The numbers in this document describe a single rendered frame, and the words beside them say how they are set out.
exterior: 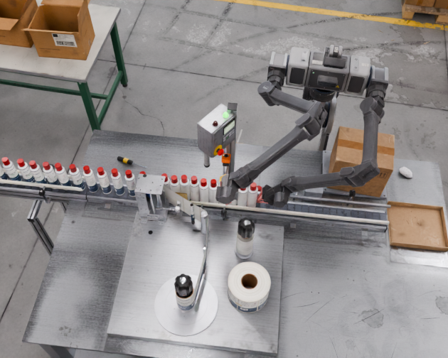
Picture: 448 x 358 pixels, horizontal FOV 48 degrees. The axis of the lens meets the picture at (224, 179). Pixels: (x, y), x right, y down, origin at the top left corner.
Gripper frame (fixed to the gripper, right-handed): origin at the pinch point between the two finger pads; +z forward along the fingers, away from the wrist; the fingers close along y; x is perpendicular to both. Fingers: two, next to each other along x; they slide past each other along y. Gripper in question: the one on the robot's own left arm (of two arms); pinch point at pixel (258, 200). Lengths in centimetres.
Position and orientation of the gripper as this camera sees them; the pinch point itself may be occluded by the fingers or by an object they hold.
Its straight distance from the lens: 273.0
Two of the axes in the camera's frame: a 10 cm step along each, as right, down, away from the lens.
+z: -6.3, 3.8, 6.8
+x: 7.7, 4.3, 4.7
